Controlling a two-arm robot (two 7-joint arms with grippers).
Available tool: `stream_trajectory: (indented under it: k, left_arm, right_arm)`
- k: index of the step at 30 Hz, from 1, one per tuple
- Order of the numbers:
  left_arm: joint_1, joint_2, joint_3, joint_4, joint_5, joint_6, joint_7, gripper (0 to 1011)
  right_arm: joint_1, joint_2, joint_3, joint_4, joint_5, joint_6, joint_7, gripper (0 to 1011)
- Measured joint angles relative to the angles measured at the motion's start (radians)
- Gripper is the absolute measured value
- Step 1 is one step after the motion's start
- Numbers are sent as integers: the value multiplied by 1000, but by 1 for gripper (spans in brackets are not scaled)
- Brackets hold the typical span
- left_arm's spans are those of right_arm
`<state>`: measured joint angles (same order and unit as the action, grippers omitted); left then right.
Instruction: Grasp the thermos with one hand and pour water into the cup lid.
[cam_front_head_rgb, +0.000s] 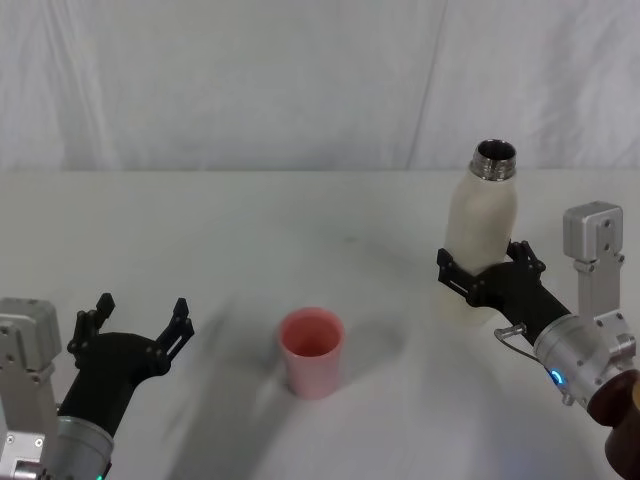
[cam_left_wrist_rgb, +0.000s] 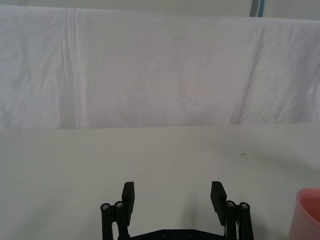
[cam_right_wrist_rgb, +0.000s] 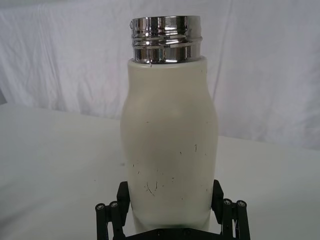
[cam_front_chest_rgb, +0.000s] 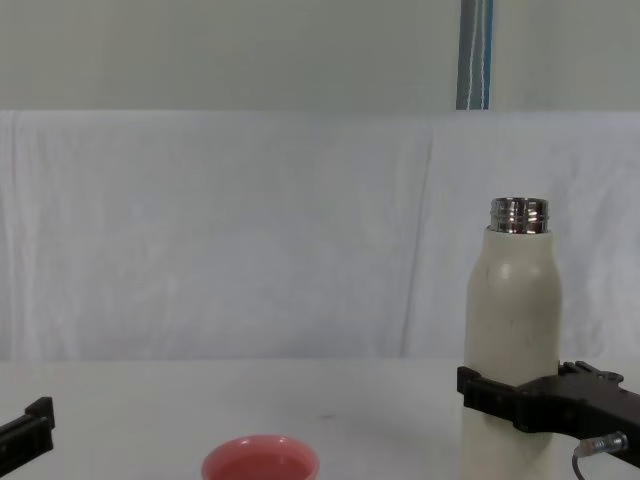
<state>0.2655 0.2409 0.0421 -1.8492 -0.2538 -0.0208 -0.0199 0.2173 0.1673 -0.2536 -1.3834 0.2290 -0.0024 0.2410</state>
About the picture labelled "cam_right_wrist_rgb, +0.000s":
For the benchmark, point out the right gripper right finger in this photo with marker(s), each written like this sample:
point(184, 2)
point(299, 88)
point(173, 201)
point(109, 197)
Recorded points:
point(228, 215)

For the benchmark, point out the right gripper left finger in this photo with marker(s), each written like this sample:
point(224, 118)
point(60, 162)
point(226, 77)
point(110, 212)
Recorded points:
point(117, 212)

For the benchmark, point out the cream vacuum bottle steel neck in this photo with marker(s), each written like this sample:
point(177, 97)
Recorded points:
point(170, 130)

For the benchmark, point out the white table cloth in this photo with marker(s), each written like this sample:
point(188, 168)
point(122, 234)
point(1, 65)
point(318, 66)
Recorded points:
point(57, 170)

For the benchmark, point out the white curtain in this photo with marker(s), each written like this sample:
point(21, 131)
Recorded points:
point(62, 50)

